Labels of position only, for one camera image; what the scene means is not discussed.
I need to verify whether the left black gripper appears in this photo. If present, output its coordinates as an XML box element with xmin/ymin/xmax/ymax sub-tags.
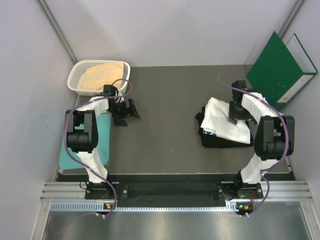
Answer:
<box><xmin>107</xmin><ymin>97</ymin><xmax>140</xmax><ymax>126</ymax></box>

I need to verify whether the aluminium rail frame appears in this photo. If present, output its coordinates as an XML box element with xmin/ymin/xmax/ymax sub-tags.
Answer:
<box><xmin>31</xmin><ymin>181</ymin><xmax>320</xmax><ymax>240</ymax></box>

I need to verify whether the black t-shirt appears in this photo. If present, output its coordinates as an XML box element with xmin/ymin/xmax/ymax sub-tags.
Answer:
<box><xmin>195</xmin><ymin>106</ymin><xmax>254</xmax><ymax>149</ymax></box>

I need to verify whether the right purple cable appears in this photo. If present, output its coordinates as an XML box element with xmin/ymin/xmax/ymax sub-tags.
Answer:
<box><xmin>217</xmin><ymin>72</ymin><xmax>292</xmax><ymax>218</ymax></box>

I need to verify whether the green ring binder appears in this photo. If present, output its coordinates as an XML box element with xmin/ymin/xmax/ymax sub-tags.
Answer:
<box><xmin>246</xmin><ymin>32</ymin><xmax>318</xmax><ymax>110</ymax></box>

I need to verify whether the teal cutting mat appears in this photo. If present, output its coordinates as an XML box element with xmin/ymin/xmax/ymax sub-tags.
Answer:
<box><xmin>59</xmin><ymin>113</ymin><xmax>111</xmax><ymax>170</ymax></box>

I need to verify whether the white daisy print t-shirt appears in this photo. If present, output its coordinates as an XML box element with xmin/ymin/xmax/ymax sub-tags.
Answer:
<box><xmin>200</xmin><ymin>97</ymin><xmax>251</xmax><ymax>144</ymax></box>

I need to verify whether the purple cable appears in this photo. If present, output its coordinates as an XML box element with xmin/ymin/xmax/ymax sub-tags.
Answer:
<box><xmin>64</xmin><ymin>78</ymin><xmax>133</xmax><ymax>220</ymax></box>
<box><xmin>217</xmin><ymin>72</ymin><xmax>292</xmax><ymax>218</ymax></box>

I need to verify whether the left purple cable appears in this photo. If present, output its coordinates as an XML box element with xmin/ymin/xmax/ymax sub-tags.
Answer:
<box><xmin>64</xmin><ymin>78</ymin><xmax>133</xmax><ymax>220</ymax></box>

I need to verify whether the white plastic basket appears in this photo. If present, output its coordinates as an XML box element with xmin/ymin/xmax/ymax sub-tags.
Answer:
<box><xmin>67</xmin><ymin>60</ymin><xmax>131</xmax><ymax>97</ymax></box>

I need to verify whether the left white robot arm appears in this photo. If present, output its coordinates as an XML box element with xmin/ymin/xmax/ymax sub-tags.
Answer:
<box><xmin>63</xmin><ymin>78</ymin><xmax>141</xmax><ymax>199</ymax></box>

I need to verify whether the beige folded t-shirt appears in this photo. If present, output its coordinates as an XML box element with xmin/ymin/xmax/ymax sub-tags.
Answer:
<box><xmin>80</xmin><ymin>61</ymin><xmax>124</xmax><ymax>92</ymax></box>

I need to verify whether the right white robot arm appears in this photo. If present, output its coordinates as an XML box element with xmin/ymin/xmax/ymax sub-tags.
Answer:
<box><xmin>221</xmin><ymin>80</ymin><xmax>295</xmax><ymax>201</ymax></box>

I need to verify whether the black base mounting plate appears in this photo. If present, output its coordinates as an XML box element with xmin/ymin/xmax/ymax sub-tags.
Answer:
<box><xmin>84</xmin><ymin>181</ymin><xmax>263</xmax><ymax>201</ymax></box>

